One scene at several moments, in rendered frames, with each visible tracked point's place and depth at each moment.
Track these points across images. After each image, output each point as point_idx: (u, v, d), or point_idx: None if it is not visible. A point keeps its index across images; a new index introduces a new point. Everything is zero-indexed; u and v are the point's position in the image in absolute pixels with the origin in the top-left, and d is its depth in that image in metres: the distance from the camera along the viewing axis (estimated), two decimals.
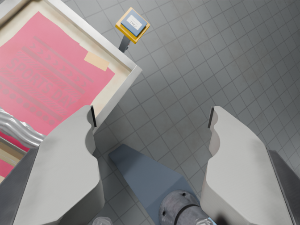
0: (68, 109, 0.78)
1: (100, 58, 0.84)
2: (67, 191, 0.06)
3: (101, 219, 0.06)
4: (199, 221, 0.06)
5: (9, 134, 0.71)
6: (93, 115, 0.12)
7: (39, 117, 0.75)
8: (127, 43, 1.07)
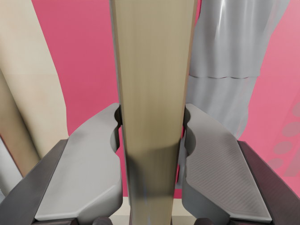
0: None
1: None
2: (88, 186, 0.07)
3: (101, 219, 0.06)
4: (199, 221, 0.06)
5: None
6: (121, 113, 0.12)
7: (279, 136, 0.22)
8: None
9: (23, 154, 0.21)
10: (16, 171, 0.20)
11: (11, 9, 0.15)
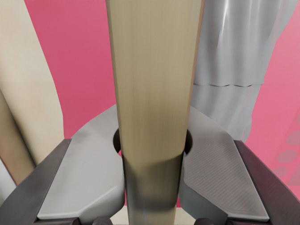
0: None
1: None
2: (91, 185, 0.07)
3: (101, 219, 0.06)
4: (199, 221, 0.06)
5: None
6: None
7: (284, 144, 0.21)
8: None
9: (18, 164, 0.20)
10: (11, 182, 0.20)
11: (5, 14, 0.14)
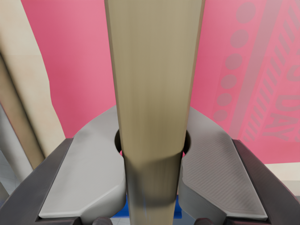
0: (260, 139, 0.32)
1: None
2: (92, 185, 0.07)
3: (101, 219, 0.06)
4: (199, 221, 0.06)
5: None
6: None
7: (215, 105, 0.28)
8: None
9: (17, 118, 0.28)
10: (11, 131, 0.27)
11: (6, 6, 0.21)
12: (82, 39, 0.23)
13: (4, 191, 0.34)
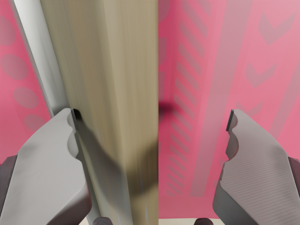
0: None
1: None
2: (52, 197, 0.06)
3: (101, 219, 0.06)
4: (199, 221, 0.06)
5: None
6: (74, 118, 0.11)
7: None
8: None
9: None
10: None
11: None
12: None
13: None
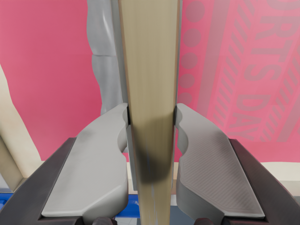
0: None
1: None
2: (94, 185, 0.07)
3: (101, 219, 0.06)
4: (199, 221, 0.06)
5: (101, 80, 0.26)
6: (129, 113, 0.12)
7: None
8: None
9: None
10: None
11: None
12: (34, 38, 0.23)
13: None
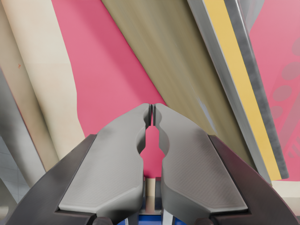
0: None
1: None
2: (110, 184, 0.07)
3: (101, 219, 0.06)
4: (199, 221, 0.06)
5: None
6: (150, 114, 0.12)
7: None
8: None
9: (39, 135, 0.24)
10: (33, 149, 0.24)
11: (34, 7, 0.18)
12: (119, 45, 0.20)
13: None
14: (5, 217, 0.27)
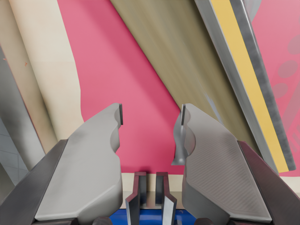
0: None
1: None
2: (88, 186, 0.07)
3: (101, 219, 0.06)
4: (199, 221, 0.06)
5: None
6: (121, 113, 0.12)
7: None
8: None
9: (44, 131, 0.25)
10: (39, 144, 0.24)
11: (40, 7, 0.19)
12: (122, 44, 0.21)
13: None
14: None
